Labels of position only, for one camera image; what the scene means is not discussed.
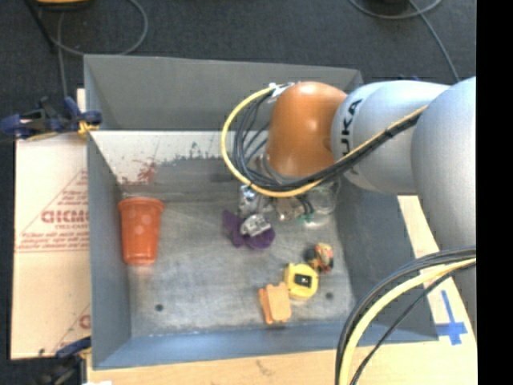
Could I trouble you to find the grey metal bin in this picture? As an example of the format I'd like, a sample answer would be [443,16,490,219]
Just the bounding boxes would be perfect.
[83,54,438,371]

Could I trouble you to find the clear glass cup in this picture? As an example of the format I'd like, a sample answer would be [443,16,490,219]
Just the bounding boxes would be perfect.
[305,180,338,227]

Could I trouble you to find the orange plastic cup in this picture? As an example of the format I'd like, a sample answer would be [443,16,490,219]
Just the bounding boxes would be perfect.
[117,197,165,266]

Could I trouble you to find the black orange yellow toy animal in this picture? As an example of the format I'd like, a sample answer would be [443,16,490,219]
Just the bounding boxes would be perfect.
[303,242,335,274]

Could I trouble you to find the purple soft toy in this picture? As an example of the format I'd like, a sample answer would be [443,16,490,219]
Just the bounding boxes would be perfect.
[222,209,277,252]

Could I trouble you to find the yellow round tape measure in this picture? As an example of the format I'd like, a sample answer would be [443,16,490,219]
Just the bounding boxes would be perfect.
[282,261,321,302]

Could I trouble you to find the brown cardboard board red print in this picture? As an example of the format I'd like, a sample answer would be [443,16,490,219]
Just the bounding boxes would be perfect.
[10,88,92,360]

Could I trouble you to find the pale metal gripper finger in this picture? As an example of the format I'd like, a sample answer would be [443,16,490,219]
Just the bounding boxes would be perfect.
[238,184,260,215]
[239,213,272,238]

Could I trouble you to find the orange toy toast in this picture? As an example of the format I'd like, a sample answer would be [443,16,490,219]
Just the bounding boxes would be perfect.
[257,282,293,326]

